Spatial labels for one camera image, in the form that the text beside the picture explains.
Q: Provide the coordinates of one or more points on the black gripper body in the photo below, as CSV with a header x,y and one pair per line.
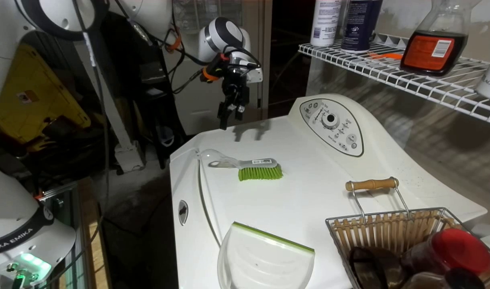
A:
x,y
237,91

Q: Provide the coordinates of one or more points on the clear brush with green bristles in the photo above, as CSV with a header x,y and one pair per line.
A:
x,y
261,171

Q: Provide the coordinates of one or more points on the white washing machine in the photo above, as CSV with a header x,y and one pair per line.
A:
x,y
287,194

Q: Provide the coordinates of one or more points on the oval machine control panel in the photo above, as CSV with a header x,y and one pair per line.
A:
x,y
333,126

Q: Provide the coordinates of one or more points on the oval metal machine badge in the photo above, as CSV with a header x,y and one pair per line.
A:
x,y
184,213

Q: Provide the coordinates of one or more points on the white door with window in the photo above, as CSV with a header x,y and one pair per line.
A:
x,y
197,115

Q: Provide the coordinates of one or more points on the white plastic bottle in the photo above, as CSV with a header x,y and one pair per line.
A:
x,y
325,22

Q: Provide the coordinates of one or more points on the dark blue bottle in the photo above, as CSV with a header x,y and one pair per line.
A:
x,y
361,25

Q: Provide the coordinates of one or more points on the clear dustpan with green edge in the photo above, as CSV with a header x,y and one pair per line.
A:
x,y
266,263

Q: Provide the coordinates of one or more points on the orange object on shelf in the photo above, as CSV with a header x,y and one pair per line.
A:
x,y
388,56

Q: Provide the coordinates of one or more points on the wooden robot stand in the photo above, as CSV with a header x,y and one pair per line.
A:
x,y
97,251

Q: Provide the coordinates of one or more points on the yellow plastic object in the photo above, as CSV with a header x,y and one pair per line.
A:
x,y
36,97

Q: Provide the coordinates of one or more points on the clear bottle with red liquid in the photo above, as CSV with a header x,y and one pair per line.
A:
x,y
435,51

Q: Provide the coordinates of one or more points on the red lid jar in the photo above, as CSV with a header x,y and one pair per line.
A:
x,y
459,251

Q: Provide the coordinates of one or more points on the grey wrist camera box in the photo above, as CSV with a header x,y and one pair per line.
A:
x,y
253,75

